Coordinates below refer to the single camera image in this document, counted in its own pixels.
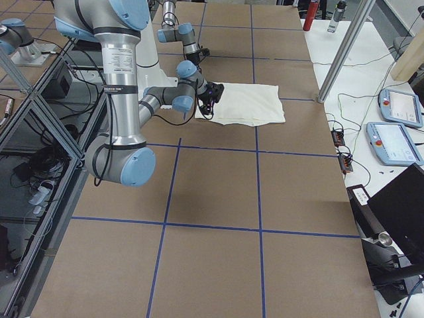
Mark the red bottle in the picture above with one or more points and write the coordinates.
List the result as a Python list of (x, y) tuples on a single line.
[(310, 16)]

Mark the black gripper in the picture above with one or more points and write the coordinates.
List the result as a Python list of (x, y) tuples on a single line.
[(193, 58), (208, 96)]

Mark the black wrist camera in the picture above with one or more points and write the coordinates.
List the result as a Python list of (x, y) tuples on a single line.
[(216, 91), (204, 52)]

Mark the cream long-sleeve cat shirt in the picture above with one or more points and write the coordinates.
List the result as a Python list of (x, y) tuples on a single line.
[(249, 104)]

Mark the teach pendant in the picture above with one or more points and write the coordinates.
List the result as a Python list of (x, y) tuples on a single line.
[(400, 107), (392, 144)]

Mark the aluminium frame post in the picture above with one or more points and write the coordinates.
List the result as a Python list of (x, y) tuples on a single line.
[(349, 39)]

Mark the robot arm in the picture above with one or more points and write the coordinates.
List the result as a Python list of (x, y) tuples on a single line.
[(172, 31), (121, 155)]

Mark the black monitor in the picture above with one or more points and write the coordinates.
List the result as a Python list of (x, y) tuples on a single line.
[(399, 208)]

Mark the far teach pendant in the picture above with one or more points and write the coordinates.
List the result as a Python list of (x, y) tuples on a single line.
[(400, 107)]

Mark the clear water bottle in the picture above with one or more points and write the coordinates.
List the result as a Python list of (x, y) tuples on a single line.
[(337, 16)]

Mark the near teach pendant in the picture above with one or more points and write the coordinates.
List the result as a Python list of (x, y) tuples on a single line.
[(392, 144)]

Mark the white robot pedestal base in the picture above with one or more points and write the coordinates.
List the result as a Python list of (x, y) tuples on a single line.
[(149, 72)]

